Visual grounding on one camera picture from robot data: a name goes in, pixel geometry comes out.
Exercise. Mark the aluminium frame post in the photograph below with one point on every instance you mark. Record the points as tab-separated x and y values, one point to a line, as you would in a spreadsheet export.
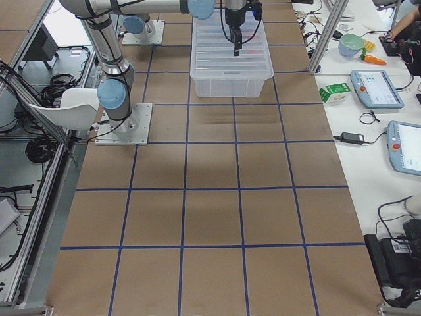
330	26

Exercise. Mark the teach pendant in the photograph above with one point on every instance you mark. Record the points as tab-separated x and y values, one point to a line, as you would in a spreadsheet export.
403	143
375	90

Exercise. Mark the white chair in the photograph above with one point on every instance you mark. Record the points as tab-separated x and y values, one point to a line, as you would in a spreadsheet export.
77	111

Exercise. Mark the green white carton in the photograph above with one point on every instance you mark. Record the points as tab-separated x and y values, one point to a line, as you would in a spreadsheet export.
334	92

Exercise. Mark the yellow toy corn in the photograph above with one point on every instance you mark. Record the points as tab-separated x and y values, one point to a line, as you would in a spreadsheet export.
369	46

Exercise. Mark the clear plastic storage box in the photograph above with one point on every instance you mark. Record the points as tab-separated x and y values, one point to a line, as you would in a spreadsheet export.
228	87

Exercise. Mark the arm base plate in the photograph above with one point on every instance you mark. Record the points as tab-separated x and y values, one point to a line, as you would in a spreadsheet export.
134	130
156	39

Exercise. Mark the green bowl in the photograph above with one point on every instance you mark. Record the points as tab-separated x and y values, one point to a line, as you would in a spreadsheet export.
350	44

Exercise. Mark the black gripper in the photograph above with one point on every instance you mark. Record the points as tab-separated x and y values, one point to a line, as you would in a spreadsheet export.
233	17

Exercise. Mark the toy carrot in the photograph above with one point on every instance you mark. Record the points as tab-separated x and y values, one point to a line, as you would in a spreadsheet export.
371	59

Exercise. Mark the far teach pendant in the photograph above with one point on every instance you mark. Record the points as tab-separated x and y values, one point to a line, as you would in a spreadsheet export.
375	90

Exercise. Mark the near teach pendant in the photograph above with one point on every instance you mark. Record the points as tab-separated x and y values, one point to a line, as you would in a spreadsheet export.
403	143

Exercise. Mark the clear plastic box lid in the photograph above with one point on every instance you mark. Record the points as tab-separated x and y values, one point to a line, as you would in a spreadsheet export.
212	55

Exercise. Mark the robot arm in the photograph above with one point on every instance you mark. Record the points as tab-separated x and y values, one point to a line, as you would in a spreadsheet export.
139	25
95	15

